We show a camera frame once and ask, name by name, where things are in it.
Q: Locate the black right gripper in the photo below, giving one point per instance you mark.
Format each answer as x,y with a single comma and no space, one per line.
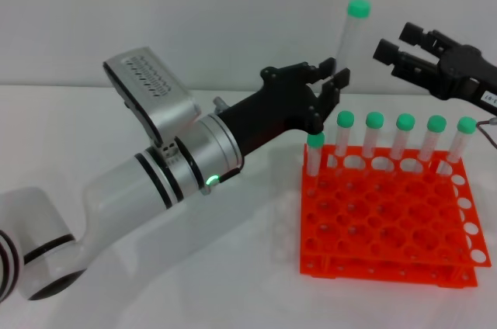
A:
466,73

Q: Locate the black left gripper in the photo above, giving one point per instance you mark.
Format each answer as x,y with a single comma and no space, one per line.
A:
272,104

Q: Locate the clear test tube green cap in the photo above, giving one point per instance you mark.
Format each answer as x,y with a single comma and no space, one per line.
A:
345,118
374,120
359,7
466,125
315,139
436,123
405,122

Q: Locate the white and silver left robot arm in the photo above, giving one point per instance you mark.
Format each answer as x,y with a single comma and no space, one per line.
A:
116,193

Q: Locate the orange plastic test tube rack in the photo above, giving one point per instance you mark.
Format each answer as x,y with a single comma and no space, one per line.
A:
384,208

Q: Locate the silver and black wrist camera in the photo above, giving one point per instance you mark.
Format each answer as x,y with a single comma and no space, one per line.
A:
155,84

